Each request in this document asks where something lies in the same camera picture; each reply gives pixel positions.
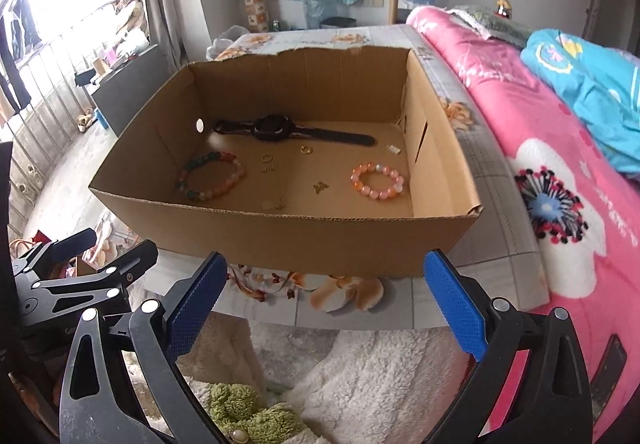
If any pink floral quilt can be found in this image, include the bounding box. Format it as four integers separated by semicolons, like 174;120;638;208
405;6;640;444

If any black smartwatch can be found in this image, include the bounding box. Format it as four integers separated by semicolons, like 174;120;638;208
212;114;377;148

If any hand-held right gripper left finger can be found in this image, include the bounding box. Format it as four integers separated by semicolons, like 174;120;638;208
59;251;228;444

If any brown cardboard box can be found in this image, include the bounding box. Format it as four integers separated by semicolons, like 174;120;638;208
89;45;485;279

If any blue printed blanket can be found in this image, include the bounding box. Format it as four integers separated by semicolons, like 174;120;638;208
520;28;640;182

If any black phone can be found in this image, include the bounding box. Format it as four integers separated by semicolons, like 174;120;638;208
590;333;628;390

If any white plastic bag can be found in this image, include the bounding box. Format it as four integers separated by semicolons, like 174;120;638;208
207;25;249;59

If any dark low cabinet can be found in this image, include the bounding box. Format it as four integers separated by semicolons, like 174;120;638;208
92;44;188;137

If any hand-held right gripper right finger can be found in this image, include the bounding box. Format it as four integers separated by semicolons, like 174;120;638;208
424;249;596;444

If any multicolour bead bracelet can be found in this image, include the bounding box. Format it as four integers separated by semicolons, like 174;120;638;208
176;151;247;202

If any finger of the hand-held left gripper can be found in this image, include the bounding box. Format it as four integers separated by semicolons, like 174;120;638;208
14;229;98;275
19;239;159;321

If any pink orange bead bracelet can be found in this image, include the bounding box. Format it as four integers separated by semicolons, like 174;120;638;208
350;163;405;201

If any metal balcony railing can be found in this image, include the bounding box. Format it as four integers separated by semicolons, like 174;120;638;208
0;38;101;225

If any grey green cloth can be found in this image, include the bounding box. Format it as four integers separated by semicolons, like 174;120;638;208
447;6;533;48

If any clear plastic water bottle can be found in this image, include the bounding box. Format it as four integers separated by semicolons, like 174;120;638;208
305;0;328;29

